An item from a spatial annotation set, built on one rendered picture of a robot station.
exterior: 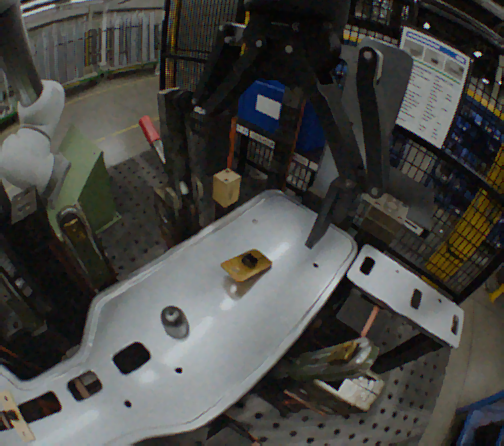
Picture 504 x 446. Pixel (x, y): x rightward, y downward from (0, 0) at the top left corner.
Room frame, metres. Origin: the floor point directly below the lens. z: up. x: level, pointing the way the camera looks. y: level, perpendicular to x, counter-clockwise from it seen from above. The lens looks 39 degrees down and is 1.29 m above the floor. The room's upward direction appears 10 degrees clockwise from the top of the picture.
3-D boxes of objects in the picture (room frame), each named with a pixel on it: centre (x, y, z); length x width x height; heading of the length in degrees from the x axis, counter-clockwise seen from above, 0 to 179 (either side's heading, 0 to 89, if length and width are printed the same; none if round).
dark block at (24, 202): (0.12, 0.31, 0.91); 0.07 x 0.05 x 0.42; 54
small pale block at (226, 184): (0.32, 0.05, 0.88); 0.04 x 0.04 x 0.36; 54
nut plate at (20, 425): (-0.19, 0.26, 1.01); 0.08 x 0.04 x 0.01; 54
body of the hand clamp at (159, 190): (0.28, 0.12, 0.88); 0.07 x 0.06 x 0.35; 54
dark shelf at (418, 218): (0.65, -0.10, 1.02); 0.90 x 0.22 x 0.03; 54
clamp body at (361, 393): (0.02, -0.14, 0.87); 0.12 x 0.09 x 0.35; 54
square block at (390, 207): (0.33, -0.28, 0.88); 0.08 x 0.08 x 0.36; 54
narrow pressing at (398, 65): (0.39, -0.17, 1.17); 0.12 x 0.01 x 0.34; 54
